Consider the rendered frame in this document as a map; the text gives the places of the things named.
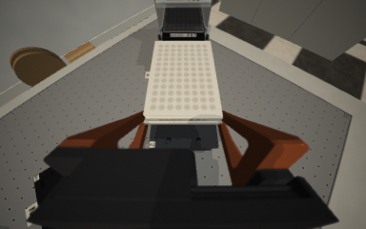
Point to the black microplate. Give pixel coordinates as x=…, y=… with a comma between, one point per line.
x=183, y=24

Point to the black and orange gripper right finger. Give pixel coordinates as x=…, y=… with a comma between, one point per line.
x=268, y=148

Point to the grey base plate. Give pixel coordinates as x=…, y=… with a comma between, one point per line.
x=112, y=86

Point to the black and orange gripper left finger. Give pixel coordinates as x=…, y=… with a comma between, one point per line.
x=107, y=136

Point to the grey shelf rack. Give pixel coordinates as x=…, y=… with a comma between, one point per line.
x=160, y=16

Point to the white microplate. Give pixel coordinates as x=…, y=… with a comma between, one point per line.
x=182, y=86

